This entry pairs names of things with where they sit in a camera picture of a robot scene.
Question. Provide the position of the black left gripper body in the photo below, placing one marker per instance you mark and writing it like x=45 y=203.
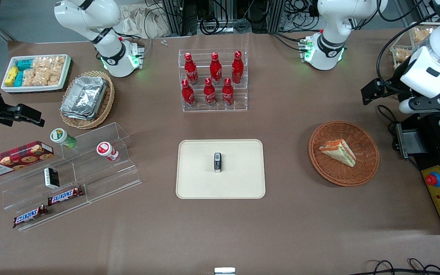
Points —
x=390 y=88

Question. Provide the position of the triangular sandwich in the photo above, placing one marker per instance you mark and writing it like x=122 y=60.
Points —
x=340 y=152

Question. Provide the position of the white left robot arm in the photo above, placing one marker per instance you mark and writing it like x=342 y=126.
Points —
x=330 y=46

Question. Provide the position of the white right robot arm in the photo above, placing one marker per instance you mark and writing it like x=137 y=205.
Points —
x=109 y=57

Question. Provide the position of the white rectangular snack tray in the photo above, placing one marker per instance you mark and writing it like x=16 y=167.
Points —
x=36 y=89

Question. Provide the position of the aluminium foil tray stack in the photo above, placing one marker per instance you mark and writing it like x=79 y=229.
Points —
x=84 y=97

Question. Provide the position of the round brown wicker basket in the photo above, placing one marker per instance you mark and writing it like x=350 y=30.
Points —
x=361 y=170

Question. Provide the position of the oval light wicker basket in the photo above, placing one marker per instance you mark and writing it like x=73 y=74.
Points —
x=106 y=110

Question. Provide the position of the cream plastic serving tray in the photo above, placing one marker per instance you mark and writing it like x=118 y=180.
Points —
x=197 y=175

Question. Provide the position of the teal snack packet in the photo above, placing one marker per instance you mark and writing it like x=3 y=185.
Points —
x=25 y=64
x=18 y=78

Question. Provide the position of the clear rice cracker bag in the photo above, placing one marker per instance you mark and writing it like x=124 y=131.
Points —
x=41 y=63
x=55 y=78
x=57 y=63
x=421 y=35
x=402 y=55
x=34 y=78

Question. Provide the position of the yellow snack packet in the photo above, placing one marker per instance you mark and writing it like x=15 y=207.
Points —
x=11 y=76

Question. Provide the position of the red tartan cookie box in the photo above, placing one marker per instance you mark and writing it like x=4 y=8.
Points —
x=13 y=158

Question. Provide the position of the green lid drink cup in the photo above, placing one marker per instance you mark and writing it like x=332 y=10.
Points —
x=62 y=137

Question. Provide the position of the black sealing machine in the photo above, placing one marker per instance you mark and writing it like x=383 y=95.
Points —
x=430 y=137

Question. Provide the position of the small black white box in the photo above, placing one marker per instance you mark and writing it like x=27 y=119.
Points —
x=52 y=178

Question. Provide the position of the brown snickers bar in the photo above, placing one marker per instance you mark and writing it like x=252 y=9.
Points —
x=29 y=216
x=65 y=196

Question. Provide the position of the red lid drink cup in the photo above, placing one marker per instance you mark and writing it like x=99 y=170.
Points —
x=106 y=150

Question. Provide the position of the red emergency stop button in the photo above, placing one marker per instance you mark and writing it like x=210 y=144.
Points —
x=433 y=179

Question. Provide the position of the clear acrylic stepped display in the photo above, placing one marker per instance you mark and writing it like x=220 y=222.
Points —
x=105 y=175

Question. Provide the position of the red cola bottle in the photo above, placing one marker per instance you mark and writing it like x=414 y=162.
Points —
x=215 y=68
x=227 y=93
x=209 y=93
x=188 y=94
x=237 y=68
x=190 y=68

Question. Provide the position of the crumpled beige cloth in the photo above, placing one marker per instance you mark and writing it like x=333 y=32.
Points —
x=136 y=21

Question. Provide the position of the small grey connector piece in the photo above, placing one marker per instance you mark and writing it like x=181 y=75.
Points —
x=164 y=42

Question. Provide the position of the clear acrylic bottle rack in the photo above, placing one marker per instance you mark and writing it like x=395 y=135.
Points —
x=220 y=109

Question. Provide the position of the small black rectangular device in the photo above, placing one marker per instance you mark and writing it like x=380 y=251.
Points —
x=217 y=163

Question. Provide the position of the white box at table edge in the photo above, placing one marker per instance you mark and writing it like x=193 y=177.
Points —
x=224 y=271

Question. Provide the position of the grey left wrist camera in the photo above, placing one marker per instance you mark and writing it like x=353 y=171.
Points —
x=407 y=106

